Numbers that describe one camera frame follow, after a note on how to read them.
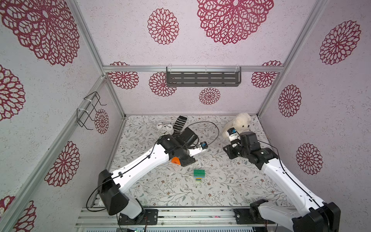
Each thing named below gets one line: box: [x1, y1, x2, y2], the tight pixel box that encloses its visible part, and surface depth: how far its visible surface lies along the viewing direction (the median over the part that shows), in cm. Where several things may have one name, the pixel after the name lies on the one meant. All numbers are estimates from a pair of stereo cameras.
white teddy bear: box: [222, 112, 252, 139], surface depth 94 cm
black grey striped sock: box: [172, 115, 188, 135], surface depth 118 cm
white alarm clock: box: [156, 122, 174, 137], surface depth 100 cm
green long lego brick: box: [193, 169, 206, 178], surface depth 83 cm
